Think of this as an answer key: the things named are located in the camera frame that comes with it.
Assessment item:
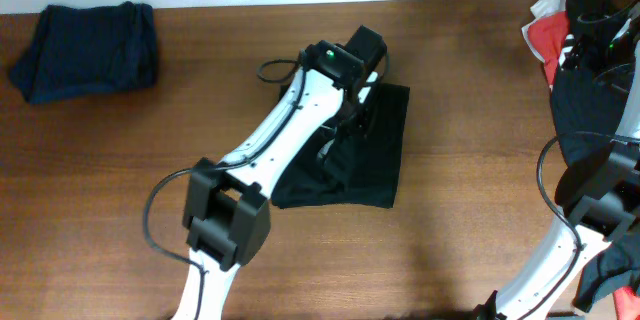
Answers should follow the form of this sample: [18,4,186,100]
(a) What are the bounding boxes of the black shorts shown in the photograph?
[271,84,410,209]

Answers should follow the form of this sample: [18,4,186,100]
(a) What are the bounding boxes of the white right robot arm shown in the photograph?
[474,9,639,319]

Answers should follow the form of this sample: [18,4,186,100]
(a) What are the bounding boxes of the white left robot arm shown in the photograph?
[174,26,388,319]

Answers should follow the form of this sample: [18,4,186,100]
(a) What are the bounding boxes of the black clothes pile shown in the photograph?
[550,0,639,165]

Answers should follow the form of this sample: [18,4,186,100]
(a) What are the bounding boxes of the red garment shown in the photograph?
[524,11,569,88]

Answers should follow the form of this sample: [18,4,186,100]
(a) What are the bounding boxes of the white garment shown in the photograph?
[521,0,566,62]

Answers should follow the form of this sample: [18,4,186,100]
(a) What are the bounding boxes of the dark garment at edge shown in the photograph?
[573,234,639,312]

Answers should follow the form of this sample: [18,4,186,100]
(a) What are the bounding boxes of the red cloth at corner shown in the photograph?
[613,286,640,320]

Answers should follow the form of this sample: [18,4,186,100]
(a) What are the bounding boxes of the folded dark blue garment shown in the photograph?
[8,2,159,104]

